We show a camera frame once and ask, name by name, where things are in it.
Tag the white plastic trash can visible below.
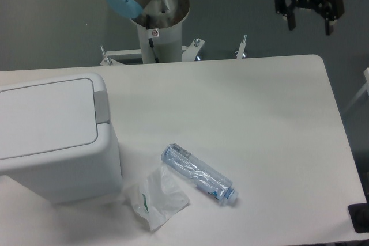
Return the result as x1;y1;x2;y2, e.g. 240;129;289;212
1;73;123;203

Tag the black clamp at table corner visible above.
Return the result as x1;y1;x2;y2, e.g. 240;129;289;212
348;203;368;233

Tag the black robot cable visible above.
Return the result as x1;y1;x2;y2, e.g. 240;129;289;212
145;14;160;64

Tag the white trash can lid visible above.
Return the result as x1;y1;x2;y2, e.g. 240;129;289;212
1;78;97;160

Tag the white frame at right edge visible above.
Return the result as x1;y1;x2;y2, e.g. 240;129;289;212
342;68;368;118

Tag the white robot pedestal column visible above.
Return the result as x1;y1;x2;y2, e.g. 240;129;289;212
134;22;182;64

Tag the white pedestal base frame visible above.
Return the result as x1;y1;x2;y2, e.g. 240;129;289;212
99;35;248;67

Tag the grey trash can push button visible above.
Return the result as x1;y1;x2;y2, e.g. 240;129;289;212
93;90;111;124

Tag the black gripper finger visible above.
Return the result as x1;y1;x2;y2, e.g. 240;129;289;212
314;0;345;36
274;0;296;31

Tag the clear crushed plastic bottle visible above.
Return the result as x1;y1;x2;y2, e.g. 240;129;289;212
161;143;238;206

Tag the clear plastic bag green print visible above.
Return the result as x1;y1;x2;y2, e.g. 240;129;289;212
125;164;190;232

